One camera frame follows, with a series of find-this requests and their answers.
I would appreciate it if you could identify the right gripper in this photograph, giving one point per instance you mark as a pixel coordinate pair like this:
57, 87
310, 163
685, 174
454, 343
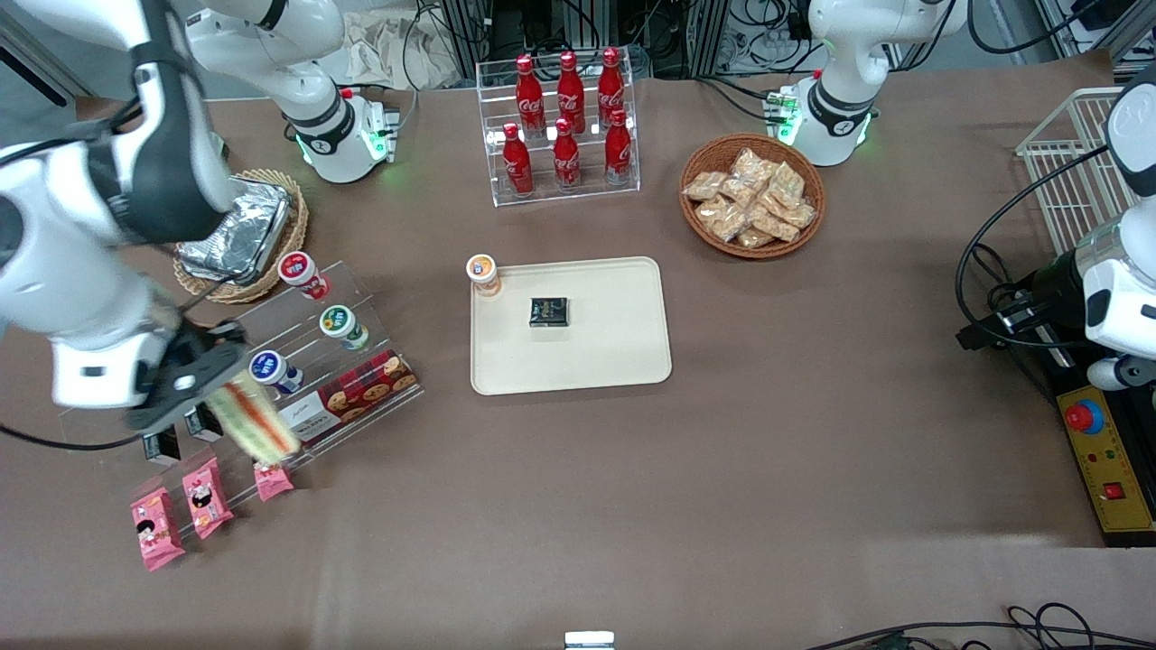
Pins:
191, 341

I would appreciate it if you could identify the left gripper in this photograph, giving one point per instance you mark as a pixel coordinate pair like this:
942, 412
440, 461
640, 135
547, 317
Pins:
1053, 287

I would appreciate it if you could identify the triangle sandwich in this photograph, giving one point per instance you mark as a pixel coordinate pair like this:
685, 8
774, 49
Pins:
262, 424

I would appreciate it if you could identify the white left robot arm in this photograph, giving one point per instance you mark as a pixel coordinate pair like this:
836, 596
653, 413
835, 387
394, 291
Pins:
840, 99

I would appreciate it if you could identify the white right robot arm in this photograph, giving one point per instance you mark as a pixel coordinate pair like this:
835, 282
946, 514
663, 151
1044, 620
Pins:
271, 41

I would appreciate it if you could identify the cream plastic tray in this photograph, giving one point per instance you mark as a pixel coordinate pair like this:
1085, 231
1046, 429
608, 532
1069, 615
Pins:
596, 361

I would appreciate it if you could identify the small black box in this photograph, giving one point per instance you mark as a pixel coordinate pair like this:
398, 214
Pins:
163, 447
548, 311
203, 424

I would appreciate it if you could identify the cup with blue lid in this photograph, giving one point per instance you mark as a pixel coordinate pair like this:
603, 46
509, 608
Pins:
271, 370

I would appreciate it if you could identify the clear acrylic stepped shelf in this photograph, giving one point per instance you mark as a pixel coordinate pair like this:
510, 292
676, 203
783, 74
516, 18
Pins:
271, 320

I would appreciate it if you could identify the aluminium foil container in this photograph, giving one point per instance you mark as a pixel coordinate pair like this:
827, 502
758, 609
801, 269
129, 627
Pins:
230, 248
262, 197

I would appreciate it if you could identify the wicker basket with foil containers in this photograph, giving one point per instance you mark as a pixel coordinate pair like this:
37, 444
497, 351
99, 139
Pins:
280, 262

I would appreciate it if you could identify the pink snack packet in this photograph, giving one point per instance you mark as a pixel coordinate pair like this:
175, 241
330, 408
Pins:
206, 498
273, 481
155, 531

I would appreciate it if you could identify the cup with red lid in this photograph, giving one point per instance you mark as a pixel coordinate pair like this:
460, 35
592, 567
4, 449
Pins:
298, 273

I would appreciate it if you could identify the cup with green lid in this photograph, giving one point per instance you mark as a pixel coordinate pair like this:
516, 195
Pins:
341, 325

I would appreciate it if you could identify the red tartan cookie box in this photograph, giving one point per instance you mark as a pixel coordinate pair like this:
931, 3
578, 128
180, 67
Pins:
361, 393

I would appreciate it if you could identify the yellow panel control box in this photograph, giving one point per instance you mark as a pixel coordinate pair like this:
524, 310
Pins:
1106, 460

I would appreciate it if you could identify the clear bag of crackers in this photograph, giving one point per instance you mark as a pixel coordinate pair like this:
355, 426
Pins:
722, 220
798, 215
775, 223
704, 186
754, 165
739, 191
786, 185
754, 237

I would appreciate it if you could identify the cup with orange lid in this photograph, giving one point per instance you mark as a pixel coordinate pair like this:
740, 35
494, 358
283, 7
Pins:
483, 271

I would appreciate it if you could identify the brown table cover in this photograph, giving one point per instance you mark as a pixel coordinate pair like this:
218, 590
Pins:
813, 506

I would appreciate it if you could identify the round wicker snack basket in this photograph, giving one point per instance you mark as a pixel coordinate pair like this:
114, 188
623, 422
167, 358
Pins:
695, 226

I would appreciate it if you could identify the white crumpled plastic sheet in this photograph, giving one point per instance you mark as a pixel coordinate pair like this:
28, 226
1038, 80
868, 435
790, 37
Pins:
397, 50

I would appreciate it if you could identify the red cola bottle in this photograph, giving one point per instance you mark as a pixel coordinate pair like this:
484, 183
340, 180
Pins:
517, 162
566, 158
529, 95
611, 86
619, 149
570, 90

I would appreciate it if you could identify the clear acrylic bottle rack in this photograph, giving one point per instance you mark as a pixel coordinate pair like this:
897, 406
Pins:
587, 194

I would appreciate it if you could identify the aluminium frame rack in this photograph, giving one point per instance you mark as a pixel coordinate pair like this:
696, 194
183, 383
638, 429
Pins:
686, 36

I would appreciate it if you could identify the small white metal bracket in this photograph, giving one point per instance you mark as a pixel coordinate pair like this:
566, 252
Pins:
589, 640

